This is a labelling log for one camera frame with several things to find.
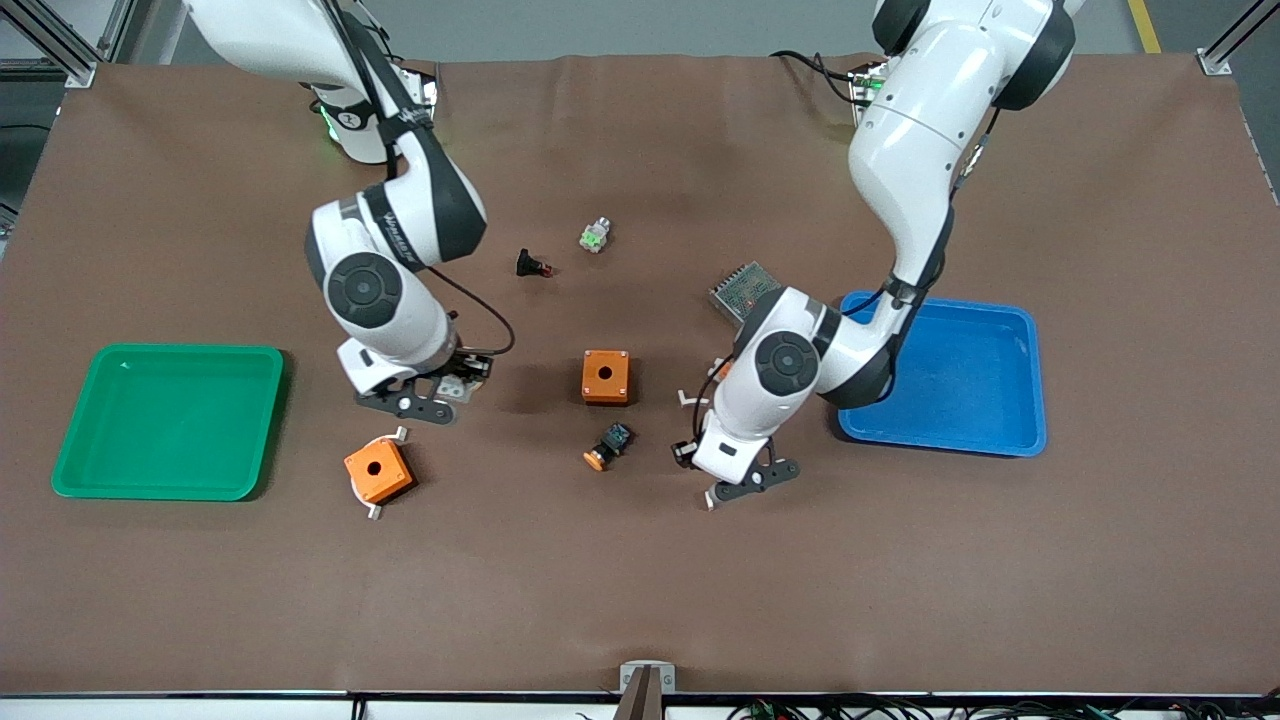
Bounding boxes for white curved plastic bracket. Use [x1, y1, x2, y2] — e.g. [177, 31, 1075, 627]
[678, 390, 717, 511]

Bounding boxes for grey camera pole mount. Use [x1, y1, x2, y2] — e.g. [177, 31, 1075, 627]
[612, 660, 678, 720]

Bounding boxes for black cable bundle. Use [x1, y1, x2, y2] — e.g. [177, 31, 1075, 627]
[570, 695, 1280, 720]

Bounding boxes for green plastic tray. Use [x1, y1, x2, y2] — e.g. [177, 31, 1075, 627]
[50, 343, 288, 501]

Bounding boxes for metal mesh power supply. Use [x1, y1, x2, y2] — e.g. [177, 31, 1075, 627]
[708, 262, 783, 323]

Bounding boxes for orange capped black pushbutton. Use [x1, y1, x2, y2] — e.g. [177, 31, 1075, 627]
[583, 422, 634, 472]

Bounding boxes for brown table cover mat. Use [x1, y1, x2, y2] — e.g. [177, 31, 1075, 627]
[0, 55, 1280, 696]

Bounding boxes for blue plastic tray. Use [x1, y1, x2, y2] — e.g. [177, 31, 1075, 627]
[838, 290, 1048, 458]

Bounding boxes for black left base cable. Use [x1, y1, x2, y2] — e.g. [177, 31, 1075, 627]
[770, 50, 861, 106]

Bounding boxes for aluminium frame profile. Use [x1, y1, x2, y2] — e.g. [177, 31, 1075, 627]
[0, 0, 136, 91]
[1195, 0, 1266, 76]

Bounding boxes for orange box with brackets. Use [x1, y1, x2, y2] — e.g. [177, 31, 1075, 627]
[355, 425, 411, 522]

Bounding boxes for orange box with hole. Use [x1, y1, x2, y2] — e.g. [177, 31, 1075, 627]
[344, 438, 415, 504]
[582, 349, 631, 406]

